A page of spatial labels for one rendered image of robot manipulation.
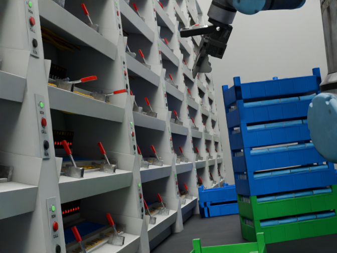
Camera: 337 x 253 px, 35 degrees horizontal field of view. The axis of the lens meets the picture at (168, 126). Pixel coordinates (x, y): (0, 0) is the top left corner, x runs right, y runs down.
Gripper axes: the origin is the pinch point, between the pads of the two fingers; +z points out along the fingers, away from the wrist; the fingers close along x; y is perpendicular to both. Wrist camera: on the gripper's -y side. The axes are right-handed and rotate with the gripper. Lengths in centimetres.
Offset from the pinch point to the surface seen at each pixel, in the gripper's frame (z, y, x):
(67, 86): -5, -34, -64
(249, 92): -2.6, 19.0, -9.8
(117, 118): 12.2, -20.5, -31.1
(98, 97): 4.2, -27.5, -39.9
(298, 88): -8.4, 34.5, -7.2
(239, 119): 6.0, 18.3, -14.3
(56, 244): 13, -25, -96
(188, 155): 73, 26, 94
